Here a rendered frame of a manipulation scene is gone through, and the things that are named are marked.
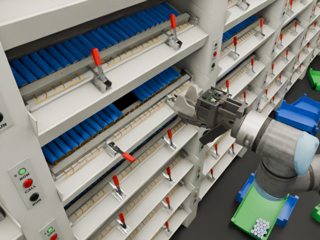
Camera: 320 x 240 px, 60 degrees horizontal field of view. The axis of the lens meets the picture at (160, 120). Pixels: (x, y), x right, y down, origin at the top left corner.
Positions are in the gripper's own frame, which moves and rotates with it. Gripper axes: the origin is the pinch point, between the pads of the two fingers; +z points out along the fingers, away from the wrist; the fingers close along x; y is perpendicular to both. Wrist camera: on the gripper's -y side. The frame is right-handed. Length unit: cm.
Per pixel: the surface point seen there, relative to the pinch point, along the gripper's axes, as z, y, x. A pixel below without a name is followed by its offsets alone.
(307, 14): 0, -19, -163
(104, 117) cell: 13.4, -3.4, 14.6
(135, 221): 4, -48, 14
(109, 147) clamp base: 5.9, -5.7, 20.5
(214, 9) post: 3.8, 18.6, -24.0
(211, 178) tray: 1, -86, -49
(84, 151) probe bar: 8.9, -4.5, 26.1
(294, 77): -3, -89, -203
